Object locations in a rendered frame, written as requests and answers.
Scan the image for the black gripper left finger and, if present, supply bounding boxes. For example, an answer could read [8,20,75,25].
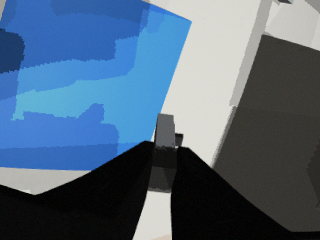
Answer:
[0,140,156,240]

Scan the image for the blue square zone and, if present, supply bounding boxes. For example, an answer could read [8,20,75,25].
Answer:
[0,0,192,171]

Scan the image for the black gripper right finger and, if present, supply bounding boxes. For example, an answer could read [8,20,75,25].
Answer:
[169,147,320,240]

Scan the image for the grey panel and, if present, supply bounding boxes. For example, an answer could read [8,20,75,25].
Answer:
[213,35,320,232]

